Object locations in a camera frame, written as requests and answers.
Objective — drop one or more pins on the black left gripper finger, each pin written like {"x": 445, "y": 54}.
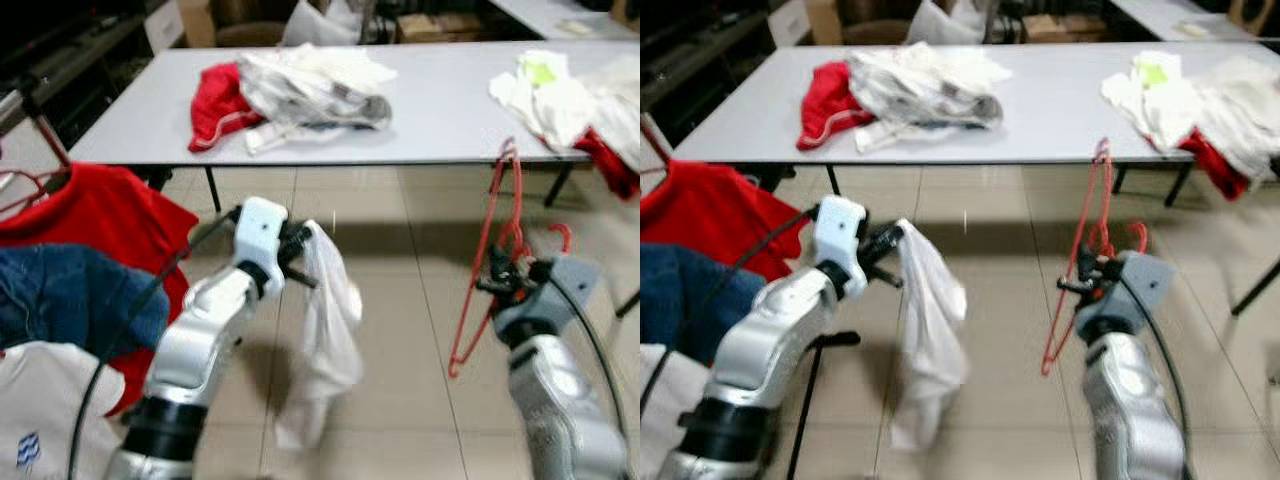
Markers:
{"x": 303, "y": 277}
{"x": 310, "y": 232}
{"x": 887, "y": 277}
{"x": 896, "y": 232}

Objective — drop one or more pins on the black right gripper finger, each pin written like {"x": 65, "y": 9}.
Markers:
{"x": 1070, "y": 285}
{"x": 488, "y": 284}
{"x": 1088, "y": 255}
{"x": 501, "y": 257}

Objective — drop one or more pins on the plain white thin garment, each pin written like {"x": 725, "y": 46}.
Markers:
{"x": 330, "y": 330}
{"x": 930, "y": 330}

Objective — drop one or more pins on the red plastic clothes hanger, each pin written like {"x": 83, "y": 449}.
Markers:
{"x": 1108, "y": 190}
{"x": 519, "y": 185}

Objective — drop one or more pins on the white shirt with green print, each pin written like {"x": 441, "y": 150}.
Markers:
{"x": 545, "y": 100}
{"x": 1150, "y": 100}

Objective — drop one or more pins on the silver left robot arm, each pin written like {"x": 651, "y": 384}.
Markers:
{"x": 765, "y": 350}
{"x": 195, "y": 330}

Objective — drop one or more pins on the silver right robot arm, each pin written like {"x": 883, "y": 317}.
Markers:
{"x": 1125, "y": 400}
{"x": 550, "y": 400}

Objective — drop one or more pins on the white grey-striped garment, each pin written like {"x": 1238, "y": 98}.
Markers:
{"x": 310, "y": 90}
{"x": 925, "y": 90}

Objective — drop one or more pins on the grey table with black legs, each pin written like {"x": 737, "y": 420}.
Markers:
{"x": 440, "y": 110}
{"x": 1050, "y": 110}

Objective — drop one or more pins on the blue denim garment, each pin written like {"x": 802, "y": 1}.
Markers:
{"x": 680, "y": 300}
{"x": 60, "y": 290}

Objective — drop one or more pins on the red shirt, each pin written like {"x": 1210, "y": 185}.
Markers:
{"x": 700, "y": 210}
{"x": 100, "y": 215}

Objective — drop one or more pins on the off-white jeans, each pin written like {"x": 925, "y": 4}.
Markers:
{"x": 1240, "y": 110}
{"x": 620, "y": 110}

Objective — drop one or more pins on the white cloth bundle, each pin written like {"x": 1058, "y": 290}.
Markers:
{"x": 945, "y": 25}
{"x": 320, "y": 25}

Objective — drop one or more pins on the flat brown cardboard box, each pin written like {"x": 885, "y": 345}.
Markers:
{"x": 1063, "y": 27}
{"x": 440, "y": 27}

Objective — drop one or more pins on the long grey work table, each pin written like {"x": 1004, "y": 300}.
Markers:
{"x": 1180, "y": 15}
{"x": 560, "y": 15}

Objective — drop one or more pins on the white shirt with blue logo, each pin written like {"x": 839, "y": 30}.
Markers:
{"x": 50, "y": 400}

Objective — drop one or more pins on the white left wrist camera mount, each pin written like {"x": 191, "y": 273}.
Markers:
{"x": 260, "y": 230}
{"x": 838, "y": 228}

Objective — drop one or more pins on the light grey right wrist camera mount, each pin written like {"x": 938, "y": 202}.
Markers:
{"x": 570, "y": 285}
{"x": 1145, "y": 285}

